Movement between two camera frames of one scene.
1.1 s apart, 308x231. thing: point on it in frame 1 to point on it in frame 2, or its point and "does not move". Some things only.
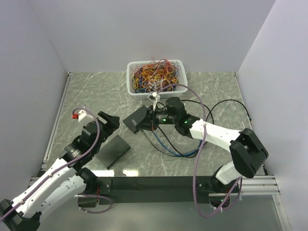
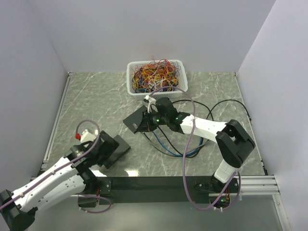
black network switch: [136, 118] does not move
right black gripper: [149, 122] does not move
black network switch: [112, 151] does not move
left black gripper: [113, 122] to [108, 153]
